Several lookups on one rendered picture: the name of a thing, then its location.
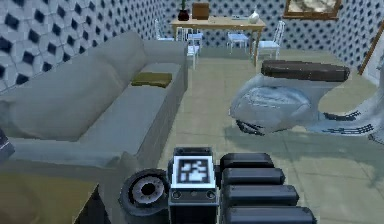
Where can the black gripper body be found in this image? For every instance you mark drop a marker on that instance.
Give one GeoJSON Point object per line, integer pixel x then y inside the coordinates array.
{"type": "Point", "coordinates": [145, 193]}

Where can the light wooden desk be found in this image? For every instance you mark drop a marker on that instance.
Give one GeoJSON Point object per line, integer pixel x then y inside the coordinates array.
{"type": "Point", "coordinates": [220, 23]}

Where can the grey sofa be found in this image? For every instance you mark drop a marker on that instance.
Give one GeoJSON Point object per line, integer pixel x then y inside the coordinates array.
{"type": "Point", "coordinates": [100, 110]}

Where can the olive brown side table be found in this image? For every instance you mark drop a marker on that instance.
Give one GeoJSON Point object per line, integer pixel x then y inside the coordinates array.
{"type": "Point", "coordinates": [40, 200]}

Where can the olive green cushion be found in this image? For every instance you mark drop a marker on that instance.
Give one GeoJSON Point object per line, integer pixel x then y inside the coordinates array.
{"type": "Point", "coordinates": [151, 79]}

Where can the white chair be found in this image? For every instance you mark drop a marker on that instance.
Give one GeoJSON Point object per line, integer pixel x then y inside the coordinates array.
{"type": "Point", "coordinates": [238, 38]}
{"type": "Point", "coordinates": [161, 33]}
{"type": "Point", "coordinates": [271, 41]}
{"type": "Point", "coordinates": [193, 41]}

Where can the pale blue motor scooter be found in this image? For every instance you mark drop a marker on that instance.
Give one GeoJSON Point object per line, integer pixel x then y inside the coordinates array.
{"type": "Point", "coordinates": [283, 100]}

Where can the dark red plant pot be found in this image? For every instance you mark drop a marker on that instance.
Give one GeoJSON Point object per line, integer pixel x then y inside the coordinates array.
{"type": "Point", "coordinates": [183, 14]}

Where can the brown cardboard box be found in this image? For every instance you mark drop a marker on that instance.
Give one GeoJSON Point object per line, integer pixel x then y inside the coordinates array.
{"type": "Point", "coordinates": [200, 10]}

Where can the white vase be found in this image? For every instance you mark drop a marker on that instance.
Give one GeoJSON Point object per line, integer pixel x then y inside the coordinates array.
{"type": "Point", "coordinates": [254, 16]}

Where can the wooden framed picture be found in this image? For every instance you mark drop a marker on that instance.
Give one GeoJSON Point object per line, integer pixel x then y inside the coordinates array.
{"type": "Point", "coordinates": [311, 8]}

